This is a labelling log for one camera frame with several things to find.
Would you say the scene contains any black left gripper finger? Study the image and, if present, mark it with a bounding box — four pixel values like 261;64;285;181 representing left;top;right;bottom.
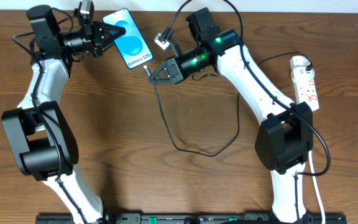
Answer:
93;21;126;42
98;40;115;56

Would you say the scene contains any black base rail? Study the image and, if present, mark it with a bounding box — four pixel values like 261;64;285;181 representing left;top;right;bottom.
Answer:
35;212;347;224

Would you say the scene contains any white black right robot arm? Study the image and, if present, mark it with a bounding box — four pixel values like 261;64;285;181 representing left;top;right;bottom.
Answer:
148;7;313;223

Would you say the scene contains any white power strip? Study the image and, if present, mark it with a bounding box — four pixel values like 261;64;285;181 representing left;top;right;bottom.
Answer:
290;55;319;111

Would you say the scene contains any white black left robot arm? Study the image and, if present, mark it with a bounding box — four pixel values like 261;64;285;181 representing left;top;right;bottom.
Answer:
1;1;126;223

